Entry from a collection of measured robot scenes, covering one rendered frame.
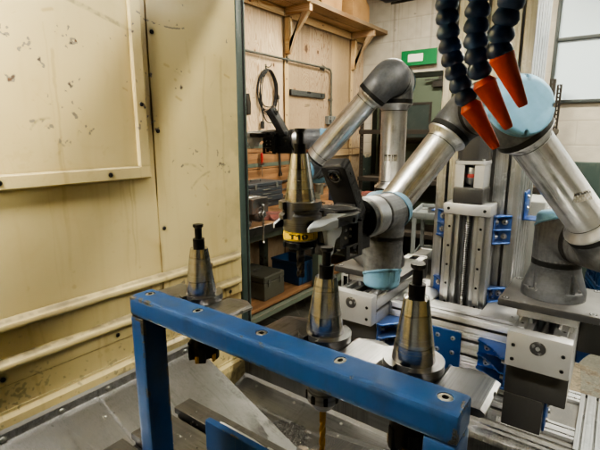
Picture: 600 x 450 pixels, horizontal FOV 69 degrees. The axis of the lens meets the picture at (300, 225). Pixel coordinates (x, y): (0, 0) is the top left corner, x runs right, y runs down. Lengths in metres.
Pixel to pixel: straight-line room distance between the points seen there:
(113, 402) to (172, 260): 0.36
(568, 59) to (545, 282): 3.83
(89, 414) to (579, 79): 4.62
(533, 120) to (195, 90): 0.80
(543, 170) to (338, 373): 0.70
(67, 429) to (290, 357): 0.74
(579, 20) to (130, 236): 4.50
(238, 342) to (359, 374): 0.15
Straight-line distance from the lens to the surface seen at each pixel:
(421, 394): 0.43
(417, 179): 1.01
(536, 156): 1.01
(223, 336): 0.55
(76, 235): 1.07
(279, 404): 1.42
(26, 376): 1.11
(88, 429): 1.15
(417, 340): 0.47
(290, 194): 0.62
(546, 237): 1.26
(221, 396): 1.25
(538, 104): 0.96
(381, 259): 0.87
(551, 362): 1.21
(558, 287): 1.28
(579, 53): 4.96
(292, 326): 0.57
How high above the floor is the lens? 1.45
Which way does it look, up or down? 12 degrees down
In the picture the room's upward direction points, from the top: straight up
